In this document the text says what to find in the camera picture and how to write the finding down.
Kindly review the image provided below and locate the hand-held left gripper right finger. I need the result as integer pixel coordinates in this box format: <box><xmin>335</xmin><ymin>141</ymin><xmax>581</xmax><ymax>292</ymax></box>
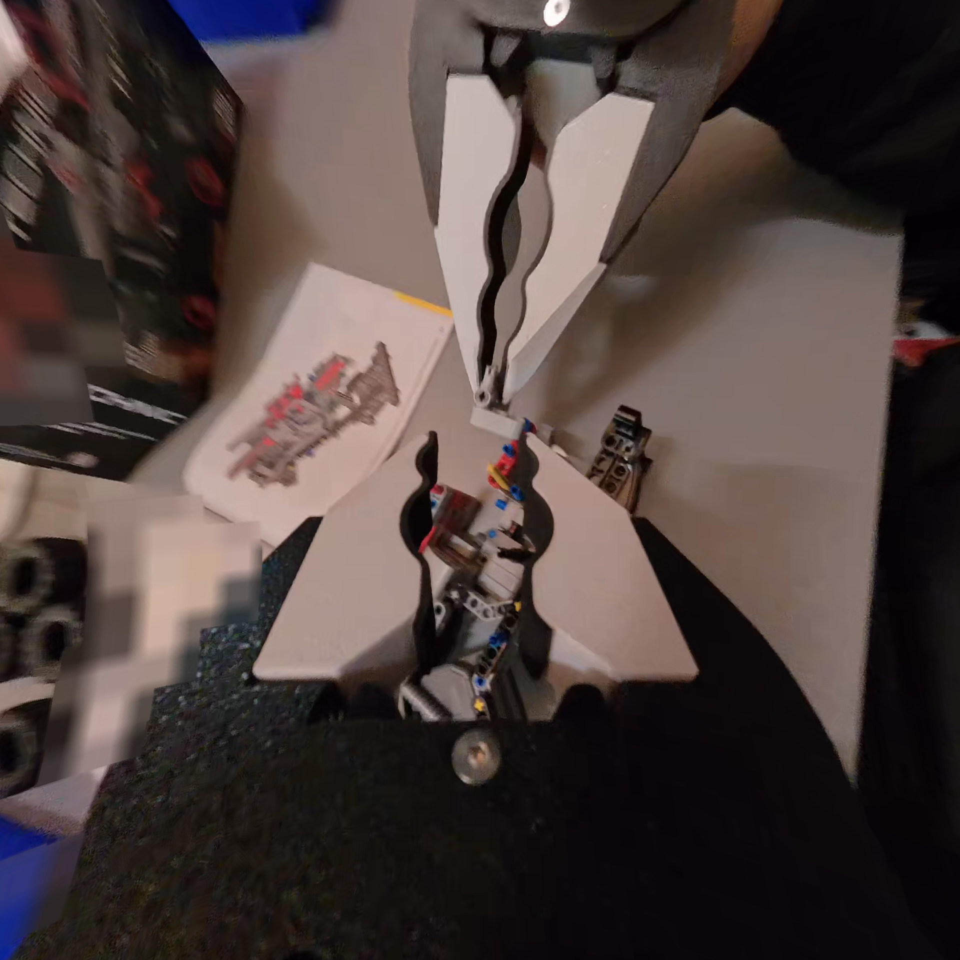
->
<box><xmin>519</xmin><ymin>437</ymin><xmax>700</xmax><ymax>720</ymax></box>

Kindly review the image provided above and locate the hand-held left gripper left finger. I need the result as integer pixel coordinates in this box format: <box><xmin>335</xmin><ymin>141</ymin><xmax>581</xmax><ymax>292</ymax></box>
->
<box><xmin>252</xmin><ymin>431</ymin><xmax>442</xmax><ymax>720</ymax></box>

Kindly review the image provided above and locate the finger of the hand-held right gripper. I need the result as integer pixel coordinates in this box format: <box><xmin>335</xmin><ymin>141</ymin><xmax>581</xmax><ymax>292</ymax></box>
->
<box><xmin>496</xmin><ymin>92</ymin><xmax>657</xmax><ymax>412</ymax></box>
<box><xmin>435</xmin><ymin>73</ymin><xmax>535</xmax><ymax>406</ymax></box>

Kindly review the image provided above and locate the black toy chassis frame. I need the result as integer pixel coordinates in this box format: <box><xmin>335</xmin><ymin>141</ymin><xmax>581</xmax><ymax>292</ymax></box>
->
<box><xmin>397</xmin><ymin>405</ymin><xmax>654</xmax><ymax>721</ymax></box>

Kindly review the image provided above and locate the grey beam with yellow axle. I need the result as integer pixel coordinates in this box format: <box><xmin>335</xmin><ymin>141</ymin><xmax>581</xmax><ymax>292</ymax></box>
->
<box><xmin>469</xmin><ymin>366</ymin><xmax>532</xmax><ymax>438</ymax></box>

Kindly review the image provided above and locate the person's right forearm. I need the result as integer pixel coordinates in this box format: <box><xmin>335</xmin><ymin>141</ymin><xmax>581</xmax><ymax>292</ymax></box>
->
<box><xmin>705</xmin><ymin>0</ymin><xmax>960</xmax><ymax>219</ymax></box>

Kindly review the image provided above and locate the grey desk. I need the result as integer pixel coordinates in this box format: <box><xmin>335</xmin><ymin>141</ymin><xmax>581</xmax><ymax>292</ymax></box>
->
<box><xmin>127</xmin><ymin>0</ymin><xmax>909</xmax><ymax>789</ymax></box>

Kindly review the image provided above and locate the person's right hand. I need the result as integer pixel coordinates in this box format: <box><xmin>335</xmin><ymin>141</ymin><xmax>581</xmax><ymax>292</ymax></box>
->
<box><xmin>722</xmin><ymin>0</ymin><xmax>786</xmax><ymax>85</ymax></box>

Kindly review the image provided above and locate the white instruction sheet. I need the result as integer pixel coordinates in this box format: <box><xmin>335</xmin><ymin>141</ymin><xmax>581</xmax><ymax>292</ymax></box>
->
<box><xmin>183</xmin><ymin>261</ymin><xmax>455</xmax><ymax>526</ymax></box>

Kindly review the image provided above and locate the black toy tyre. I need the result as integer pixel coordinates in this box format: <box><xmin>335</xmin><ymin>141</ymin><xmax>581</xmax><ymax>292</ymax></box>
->
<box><xmin>26</xmin><ymin>611</ymin><xmax>87</xmax><ymax>676</ymax></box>
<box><xmin>0</xmin><ymin>712</ymin><xmax>46</xmax><ymax>796</ymax></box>
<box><xmin>0</xmin><ymin>541</ymin><xmax>76</xmax><ymax>610</ymax></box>

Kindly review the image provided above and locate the blue plastic bin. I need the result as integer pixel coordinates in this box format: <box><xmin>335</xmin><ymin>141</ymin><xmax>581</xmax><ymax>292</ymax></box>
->
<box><xmin>166</xmin><ymin>0</ymin><xmax>342</xmax><ymax>42</ymax></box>
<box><xmin>0</xmin><ymin>813</ymin><xmax>80</xmax><ymax>960</ymax></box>

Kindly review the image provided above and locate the person's dark clothed torso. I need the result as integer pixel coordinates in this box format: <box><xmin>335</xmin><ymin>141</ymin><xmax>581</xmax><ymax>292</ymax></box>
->
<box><xmin>858</xmin><ymin>217</ymin><xmax>960</xmax><ymax>960</ymax></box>

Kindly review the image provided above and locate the black toy set box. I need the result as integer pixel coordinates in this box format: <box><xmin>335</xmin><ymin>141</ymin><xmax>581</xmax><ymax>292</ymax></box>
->
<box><xmin>0</xmin><ymin>0</ymin><xmax>245</xmax><ymax>481</ymax></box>

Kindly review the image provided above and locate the red plastic object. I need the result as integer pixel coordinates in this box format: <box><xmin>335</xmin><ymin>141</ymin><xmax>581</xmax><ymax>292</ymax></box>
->
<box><xmin>892</xmin><ymin>321</ymin><xmax>960</xmax><ymax>369</ymax></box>

